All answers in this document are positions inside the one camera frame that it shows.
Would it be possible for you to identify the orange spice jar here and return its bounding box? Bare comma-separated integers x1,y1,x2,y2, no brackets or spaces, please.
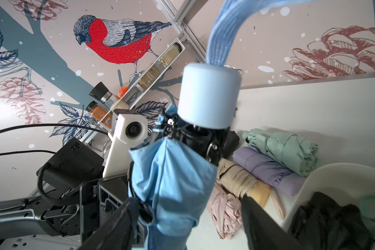
86,101,113,130

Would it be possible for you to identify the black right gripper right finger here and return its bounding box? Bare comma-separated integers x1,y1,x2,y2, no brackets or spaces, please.
241,195,303,250

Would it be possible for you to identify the black lid spice grinder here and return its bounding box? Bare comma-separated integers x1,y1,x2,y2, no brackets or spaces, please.
89,82,120,109

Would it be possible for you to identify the purple folded umbrella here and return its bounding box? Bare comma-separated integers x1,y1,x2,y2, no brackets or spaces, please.
232,147,306,196

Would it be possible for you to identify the black crumpled umbrella front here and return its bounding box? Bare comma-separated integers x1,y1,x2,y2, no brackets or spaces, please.
288,192,375,250

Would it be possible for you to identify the white wire spice rack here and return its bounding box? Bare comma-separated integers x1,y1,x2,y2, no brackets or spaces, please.
90,38,185,131

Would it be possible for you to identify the pink folded umbrella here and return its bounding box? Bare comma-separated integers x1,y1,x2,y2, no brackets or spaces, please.
206,180,243,240

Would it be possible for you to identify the white plastic storage box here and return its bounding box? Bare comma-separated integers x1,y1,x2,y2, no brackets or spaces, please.
281,163,375,231

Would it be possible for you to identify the light blue umbrella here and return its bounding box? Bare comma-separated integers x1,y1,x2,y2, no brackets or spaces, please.
130,1,289,250

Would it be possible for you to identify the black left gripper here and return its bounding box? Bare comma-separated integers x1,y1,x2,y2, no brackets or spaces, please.
36,138,128,243

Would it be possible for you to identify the beige folded umbrella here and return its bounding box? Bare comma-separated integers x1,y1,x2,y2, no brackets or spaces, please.
217,158,285,219

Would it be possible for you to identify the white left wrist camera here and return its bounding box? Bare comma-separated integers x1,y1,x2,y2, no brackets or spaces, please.
103,109,148,178

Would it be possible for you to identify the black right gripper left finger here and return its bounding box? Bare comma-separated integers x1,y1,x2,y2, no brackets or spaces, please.
79,197,140,250

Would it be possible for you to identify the glass spice jars row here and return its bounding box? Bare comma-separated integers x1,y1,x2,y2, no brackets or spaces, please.
121,41,185,107

